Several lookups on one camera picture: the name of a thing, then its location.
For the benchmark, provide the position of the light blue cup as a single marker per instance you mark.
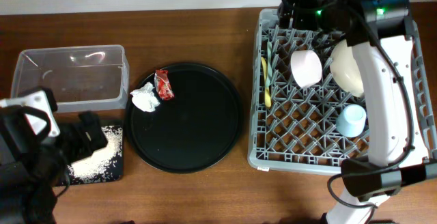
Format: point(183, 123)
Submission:
point(351, 121)

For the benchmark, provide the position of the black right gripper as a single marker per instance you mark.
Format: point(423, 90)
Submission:
point(300, 1)

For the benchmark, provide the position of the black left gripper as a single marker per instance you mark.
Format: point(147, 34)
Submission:
point(70, 134)

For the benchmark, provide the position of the pile of white rice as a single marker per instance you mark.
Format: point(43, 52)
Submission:
point(99, 162)

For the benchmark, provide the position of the beige bowl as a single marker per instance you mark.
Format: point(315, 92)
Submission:
point(345, 70)

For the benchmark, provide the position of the black rectangular tray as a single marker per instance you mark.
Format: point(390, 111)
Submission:
point(102, 162)

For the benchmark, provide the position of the red snack wrapper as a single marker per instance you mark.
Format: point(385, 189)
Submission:
point(162, 85)

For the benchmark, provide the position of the clear plastic bin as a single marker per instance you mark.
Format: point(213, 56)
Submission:
point(82, 78)

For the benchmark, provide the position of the yellow plastic knife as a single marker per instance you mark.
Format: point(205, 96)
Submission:
point(267, 98)

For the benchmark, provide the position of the pink cup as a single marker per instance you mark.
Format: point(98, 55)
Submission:
point(306, 68)

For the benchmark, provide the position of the white tissue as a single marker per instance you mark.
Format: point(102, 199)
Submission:
point(144, 98)

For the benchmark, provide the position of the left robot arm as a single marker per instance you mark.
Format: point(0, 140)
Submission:
point(36, 153)

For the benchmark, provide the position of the black round tray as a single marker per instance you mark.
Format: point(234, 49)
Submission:
point(195, 129)

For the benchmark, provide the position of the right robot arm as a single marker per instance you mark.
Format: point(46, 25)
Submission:
point(381, 35)

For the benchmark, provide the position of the grey dishwasher rack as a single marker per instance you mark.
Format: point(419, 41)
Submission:
point(298, 132)

